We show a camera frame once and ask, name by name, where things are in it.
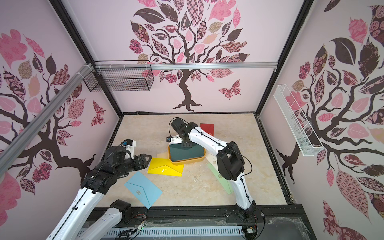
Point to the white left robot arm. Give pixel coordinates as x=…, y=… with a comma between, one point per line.
x=93, y=188

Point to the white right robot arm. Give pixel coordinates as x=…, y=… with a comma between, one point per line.
x=230, y=163

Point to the black wire basket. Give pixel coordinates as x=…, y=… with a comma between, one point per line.
x=121, y=76

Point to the mint green envelope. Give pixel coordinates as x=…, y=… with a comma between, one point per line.
x=224, y=183

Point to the cream envelope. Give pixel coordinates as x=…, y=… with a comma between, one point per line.
x=164, y=155

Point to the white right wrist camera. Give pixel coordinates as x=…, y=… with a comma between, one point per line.
x=174, y=140

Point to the red envelope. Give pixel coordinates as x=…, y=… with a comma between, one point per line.
x=208, y=128

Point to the light blue envelope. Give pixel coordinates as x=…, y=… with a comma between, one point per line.
x=143, y=189

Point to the dark green envelope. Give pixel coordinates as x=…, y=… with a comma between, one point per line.
x=186, y=152

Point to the white wire basket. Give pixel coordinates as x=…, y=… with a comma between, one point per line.
x=291, y=105

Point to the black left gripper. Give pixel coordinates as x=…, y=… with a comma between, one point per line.
x=141, y=164

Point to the white envelope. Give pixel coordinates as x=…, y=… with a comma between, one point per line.
x=212, y=160

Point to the yellow envelope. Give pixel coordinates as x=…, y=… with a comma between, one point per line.
x=165, y=167

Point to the aluminium rail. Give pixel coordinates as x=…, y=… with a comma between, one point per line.
x=16, y=147

